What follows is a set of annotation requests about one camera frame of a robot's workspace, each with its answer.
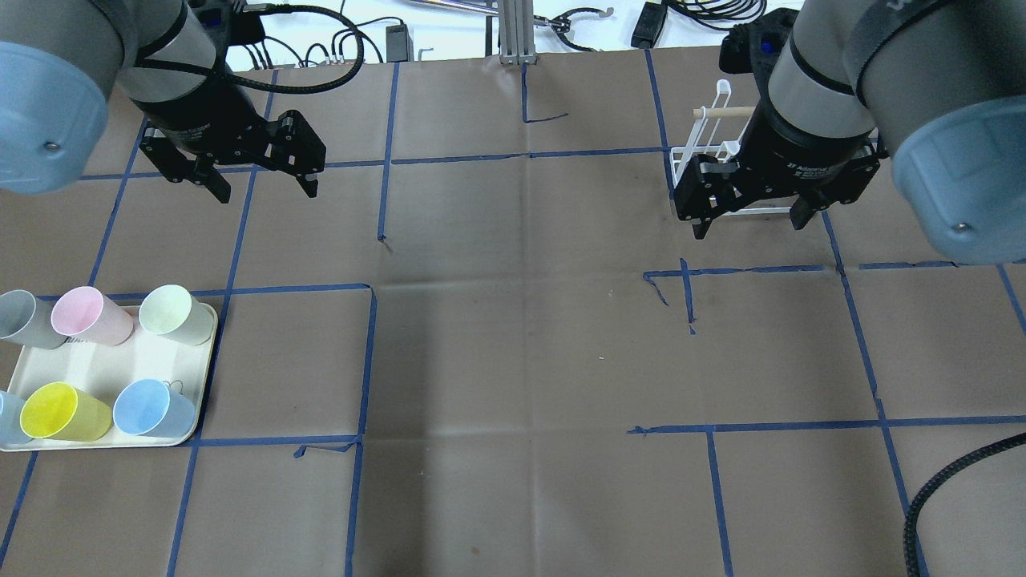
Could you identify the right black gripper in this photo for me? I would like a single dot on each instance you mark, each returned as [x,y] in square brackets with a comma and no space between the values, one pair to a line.
[793,156]

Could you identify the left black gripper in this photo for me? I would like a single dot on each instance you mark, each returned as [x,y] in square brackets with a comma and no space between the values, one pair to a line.
[207,120]

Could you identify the pale green plastic cup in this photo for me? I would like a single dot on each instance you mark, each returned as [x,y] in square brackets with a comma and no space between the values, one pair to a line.
[171,311]

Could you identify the light blue cup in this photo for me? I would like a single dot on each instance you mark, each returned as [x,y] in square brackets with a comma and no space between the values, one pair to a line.
[151,408]
[11,411]

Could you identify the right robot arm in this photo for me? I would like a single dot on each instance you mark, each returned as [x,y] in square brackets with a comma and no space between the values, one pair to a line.
[937,85]

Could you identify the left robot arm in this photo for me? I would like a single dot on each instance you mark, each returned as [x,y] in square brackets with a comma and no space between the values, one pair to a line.
[61,61]

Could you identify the pink plastic cup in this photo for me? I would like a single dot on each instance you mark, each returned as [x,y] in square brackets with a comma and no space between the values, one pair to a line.
[85,314]

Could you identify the grey plastic cup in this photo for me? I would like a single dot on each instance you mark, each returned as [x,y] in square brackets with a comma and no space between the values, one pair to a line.
[25,320]

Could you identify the yellow plastic cup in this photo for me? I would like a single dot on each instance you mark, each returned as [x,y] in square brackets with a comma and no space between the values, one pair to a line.
[61,412]

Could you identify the black power adapter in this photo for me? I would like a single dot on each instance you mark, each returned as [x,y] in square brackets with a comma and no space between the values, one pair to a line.
[649,25]

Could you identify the cream plastic tray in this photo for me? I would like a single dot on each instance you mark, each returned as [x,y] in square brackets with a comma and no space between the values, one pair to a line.
[104,371]

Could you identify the white wire cup rack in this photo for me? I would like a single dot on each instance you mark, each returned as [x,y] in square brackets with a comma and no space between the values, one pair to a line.
[709,128]

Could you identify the aluminium frame post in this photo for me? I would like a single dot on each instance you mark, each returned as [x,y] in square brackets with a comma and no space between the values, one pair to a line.
[516,32]

